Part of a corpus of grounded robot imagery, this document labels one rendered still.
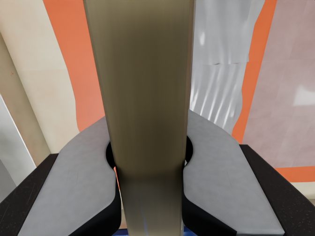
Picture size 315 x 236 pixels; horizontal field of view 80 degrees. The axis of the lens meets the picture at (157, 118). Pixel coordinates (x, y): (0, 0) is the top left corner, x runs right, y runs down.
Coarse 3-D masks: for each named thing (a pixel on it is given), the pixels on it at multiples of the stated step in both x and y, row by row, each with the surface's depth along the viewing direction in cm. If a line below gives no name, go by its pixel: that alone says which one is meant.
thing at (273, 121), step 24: (72, 72) 21; (96, 72) 21; (264, 72) 22; (288, 72) 22; (312, 72) 22; (96, 96) 23; (264, 96) 23; (288, 96) 24; (312, 96) 24; (96, 120) 24; (240, 120) 25; (264, 120) 25; (288, 120) 25; (312, 120) 26; (264, 144) 27; (288, 144) 28; (312, 144) 28; (288, 168) 30; (312, 168) 30
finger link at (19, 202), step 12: (48, 156) 8; (36, 168) 7; (48, 168) 7; (24, 180) 7; (36, 180) 7; (12, 192) 6; (24, 192) 6; (36, 192) 6; (0, 204) 6; (12, 204) 6; (24, 204) 6; (0, 216) 6; (12, 216) 6; (24, 216) 6; (0, 228) 5; (12, 228) 5
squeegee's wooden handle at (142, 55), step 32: (96, 0) 5; (128, 0) 5; (160, 0) 5; (192, 0) 5; (96, 32) 5; (128, 32) 5; (160, 32) 5; (192, 32) 6; (96, 64) 6; (128, 64) 5; (160, 64) 5; (128, 96) 6; (160, 96) 6; (128, 128) 6; (160, 128) 6; (128, 160) 7; (160, 160) 7; (128, 192) 8; (160, 192) 8; (128, 224) 10; (160, 224) 9
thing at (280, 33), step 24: (48, 0) 18; (72, 0) 18; (288, 0) 18; (312, 0) 18; (72, 24) 19; (264, 24) 19; (288, 24) 19; (312, 24) 19; (72, 48) 20; (264, 48) 20; (288, 48) 21; (312, 48) 21
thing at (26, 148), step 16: (0, 32) 19; (0, 48) 19; (0, 64) 19; (0, 80) 18; (16, 80) 21; (0, 96) 18; (16, 96) 20; (0, 112) 19; (16, 112) 20; (32, 112) 23; (0, 128) 20; (16, 128) 20; (32, 128) 23; (0, 144) 21; (16, 144) 21; (32, 144) 23; (16, 160) 23; (32, 160) 23; (16, 176) 24
